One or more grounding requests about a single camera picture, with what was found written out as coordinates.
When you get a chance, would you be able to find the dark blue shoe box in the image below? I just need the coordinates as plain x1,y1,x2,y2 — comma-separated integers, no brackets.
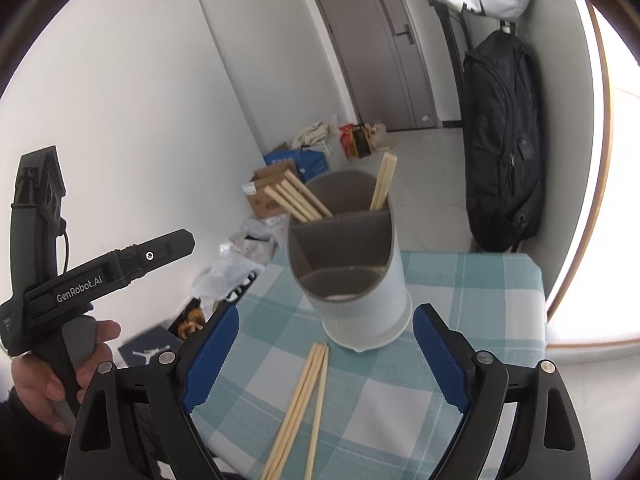
117,325,186,371

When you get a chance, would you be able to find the beige cloth bag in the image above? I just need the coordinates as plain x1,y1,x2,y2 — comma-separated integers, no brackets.
292,121,333,150

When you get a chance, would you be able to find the black backpack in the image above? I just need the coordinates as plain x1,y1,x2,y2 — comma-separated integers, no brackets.
461,29,546,253

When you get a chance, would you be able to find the crumpled clear plastic bag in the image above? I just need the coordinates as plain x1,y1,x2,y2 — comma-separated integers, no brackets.
220,217,281,266

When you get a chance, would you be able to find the white grey utensil holder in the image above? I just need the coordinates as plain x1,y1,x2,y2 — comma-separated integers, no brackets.
287,170,413,352

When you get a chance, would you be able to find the person's left forearm dark sleeve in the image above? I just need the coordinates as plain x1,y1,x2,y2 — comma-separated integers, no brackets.
0,390,71,480

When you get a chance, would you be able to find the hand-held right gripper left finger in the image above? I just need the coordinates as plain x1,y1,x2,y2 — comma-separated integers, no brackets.
62,302,241,480

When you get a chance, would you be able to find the person's left hand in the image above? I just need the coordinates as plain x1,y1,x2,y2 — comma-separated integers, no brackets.
11,320,122,424

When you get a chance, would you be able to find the white plastic bag black print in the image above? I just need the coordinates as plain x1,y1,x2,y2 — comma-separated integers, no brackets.
192,255,263,311

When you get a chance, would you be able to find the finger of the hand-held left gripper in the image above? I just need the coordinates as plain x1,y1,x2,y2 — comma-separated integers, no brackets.
117,229,196,282

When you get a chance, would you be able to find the dark orange packet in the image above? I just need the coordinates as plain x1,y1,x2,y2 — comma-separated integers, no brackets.
350,127,373,158

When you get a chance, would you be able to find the brown cardboard box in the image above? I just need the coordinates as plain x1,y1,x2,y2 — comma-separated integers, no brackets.
243,165,301,220

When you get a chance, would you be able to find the brown paper bag with pretzels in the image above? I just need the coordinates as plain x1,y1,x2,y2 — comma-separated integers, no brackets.
172,300,206,341

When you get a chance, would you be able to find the bundle of wooden chopsticks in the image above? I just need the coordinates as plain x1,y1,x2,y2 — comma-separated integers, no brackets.
260,342,331,480

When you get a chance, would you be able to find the grey door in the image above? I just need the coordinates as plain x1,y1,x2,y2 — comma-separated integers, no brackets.
305,0,443,133

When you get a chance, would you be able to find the teal white checked tablecloth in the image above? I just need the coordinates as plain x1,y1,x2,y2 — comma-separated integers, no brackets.
192,250,546,480

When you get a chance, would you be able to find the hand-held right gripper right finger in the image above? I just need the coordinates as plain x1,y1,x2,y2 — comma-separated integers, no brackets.
411,302,593,480

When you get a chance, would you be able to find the blue cardboard box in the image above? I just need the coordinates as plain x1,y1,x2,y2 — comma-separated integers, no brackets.
263,142,331,183

